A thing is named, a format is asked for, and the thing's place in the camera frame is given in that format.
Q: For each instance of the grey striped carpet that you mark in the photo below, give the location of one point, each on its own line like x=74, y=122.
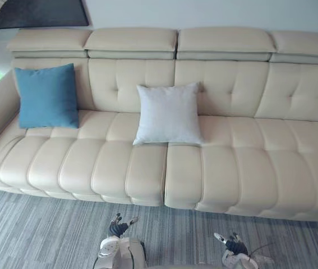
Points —
x=35, y=232

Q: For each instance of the blue square cushion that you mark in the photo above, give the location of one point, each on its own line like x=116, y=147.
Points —
x=47, y=96

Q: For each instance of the white square cushion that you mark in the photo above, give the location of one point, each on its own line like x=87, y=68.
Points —
x=168, y=114

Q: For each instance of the cream leather sofa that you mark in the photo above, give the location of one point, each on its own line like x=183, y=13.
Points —
x=231, y=157

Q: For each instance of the silver robot body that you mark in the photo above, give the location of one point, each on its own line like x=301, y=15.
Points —
x=132, y=253

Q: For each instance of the dark framed wall picture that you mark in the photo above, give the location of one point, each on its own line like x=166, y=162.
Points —
x=39, y=12

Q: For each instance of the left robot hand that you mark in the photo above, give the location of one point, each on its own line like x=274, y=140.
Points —
x=118, y=227

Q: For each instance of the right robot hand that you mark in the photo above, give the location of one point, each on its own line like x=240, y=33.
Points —
x=231, y=243

